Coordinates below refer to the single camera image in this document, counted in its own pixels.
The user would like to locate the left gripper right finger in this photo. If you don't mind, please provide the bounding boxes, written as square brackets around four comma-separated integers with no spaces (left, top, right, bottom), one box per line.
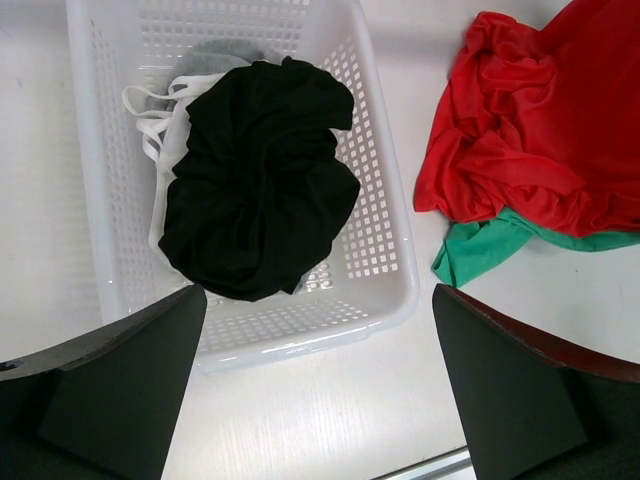
[432,284,639,479]

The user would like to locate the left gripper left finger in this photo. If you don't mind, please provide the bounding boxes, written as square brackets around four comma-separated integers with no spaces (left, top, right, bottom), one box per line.
[1,285,207,479]

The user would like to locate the black tank top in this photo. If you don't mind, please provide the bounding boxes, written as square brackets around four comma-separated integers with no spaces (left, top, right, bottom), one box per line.
[158,57,361,301]

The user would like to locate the red tank top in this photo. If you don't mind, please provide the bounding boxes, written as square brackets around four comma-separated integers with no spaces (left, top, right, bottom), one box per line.
[413,1,639,237]

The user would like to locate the white tank top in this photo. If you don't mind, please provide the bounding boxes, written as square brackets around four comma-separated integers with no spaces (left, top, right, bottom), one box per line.
[122,73,225,268]

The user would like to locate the grey tank top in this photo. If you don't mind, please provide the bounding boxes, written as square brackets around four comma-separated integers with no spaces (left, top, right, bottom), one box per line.
[145,39,284,111]

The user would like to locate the green tank top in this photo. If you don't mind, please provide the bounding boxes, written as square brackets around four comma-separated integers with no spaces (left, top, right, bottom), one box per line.
[431,208,639,287]

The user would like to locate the white plastic basket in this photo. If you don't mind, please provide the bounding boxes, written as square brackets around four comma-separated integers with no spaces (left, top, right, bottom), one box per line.
[66,1,419,374]

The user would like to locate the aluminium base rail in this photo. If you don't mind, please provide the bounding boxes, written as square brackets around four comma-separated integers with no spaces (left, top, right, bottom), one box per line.
[376,447,476,480]

